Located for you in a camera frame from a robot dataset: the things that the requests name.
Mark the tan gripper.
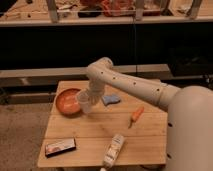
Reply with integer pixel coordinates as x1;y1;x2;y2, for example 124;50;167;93
87;84;105;105

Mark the white ceramic cup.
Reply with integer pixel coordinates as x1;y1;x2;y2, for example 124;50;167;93
76;89;96;114

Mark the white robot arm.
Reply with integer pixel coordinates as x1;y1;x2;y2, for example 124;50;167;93
86;57;213;171

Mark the blue sponge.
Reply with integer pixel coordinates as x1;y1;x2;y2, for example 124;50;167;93
102;94;121;106

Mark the orange toy carrot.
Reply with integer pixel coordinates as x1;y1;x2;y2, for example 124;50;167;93
128;107;144;128

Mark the wooden folding table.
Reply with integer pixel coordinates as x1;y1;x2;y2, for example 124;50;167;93
38;86;167;168

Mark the white plastic bottle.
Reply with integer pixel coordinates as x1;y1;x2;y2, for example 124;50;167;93
100;134;125;171

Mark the black rectangular box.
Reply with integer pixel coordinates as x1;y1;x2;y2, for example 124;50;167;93
45;138;76;158

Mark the metal frame shelf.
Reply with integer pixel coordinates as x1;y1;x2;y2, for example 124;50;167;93
0;0;213;27

